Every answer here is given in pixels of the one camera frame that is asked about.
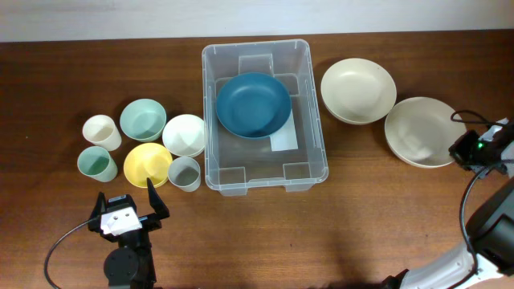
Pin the clear plastic storage bin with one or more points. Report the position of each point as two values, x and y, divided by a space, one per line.
234 164

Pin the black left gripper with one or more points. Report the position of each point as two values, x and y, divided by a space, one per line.
153 221

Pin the white small bowl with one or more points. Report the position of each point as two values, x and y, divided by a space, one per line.
184 135

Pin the green small bowl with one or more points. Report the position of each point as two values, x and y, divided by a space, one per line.
143 120

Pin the beige bowl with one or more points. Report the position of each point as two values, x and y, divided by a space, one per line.
419 131
358 91

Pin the green plastic cup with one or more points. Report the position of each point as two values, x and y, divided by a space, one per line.
96 162

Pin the grey plastic cup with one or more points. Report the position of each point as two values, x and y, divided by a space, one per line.
185 173

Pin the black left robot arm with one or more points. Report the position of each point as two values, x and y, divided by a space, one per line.
130 265

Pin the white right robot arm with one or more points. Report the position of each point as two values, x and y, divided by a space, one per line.
487 248

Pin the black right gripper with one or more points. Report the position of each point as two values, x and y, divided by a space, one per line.
459 150

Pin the cream plastic cup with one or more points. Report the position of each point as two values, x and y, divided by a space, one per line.
102 131

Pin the yellow small bowl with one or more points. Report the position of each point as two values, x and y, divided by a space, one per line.
148 160

